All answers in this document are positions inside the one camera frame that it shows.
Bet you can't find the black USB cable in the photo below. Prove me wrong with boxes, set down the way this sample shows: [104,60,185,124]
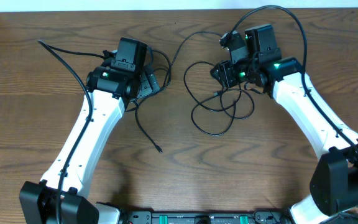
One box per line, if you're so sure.
[124,30,226,154]
[183,61,256,137]

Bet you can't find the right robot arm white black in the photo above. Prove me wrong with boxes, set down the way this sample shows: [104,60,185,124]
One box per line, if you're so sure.
[210,24,358,223]

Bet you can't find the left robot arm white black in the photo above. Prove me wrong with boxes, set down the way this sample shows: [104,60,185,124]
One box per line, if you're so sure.
[19,37,156,223]

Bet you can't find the black base rail green clamps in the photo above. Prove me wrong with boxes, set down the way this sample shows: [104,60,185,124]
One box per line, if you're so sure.
[94,202,358,224]

